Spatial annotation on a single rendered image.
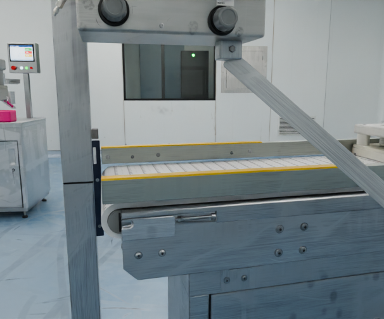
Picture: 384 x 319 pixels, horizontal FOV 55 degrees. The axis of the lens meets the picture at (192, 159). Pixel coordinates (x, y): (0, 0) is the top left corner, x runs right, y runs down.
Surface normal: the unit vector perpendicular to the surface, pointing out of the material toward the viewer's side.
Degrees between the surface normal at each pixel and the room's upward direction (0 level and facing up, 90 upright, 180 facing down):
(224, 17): 90
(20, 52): 90
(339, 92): 90
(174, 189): 90
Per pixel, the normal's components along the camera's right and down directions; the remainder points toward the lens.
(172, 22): 0.24, 0.18
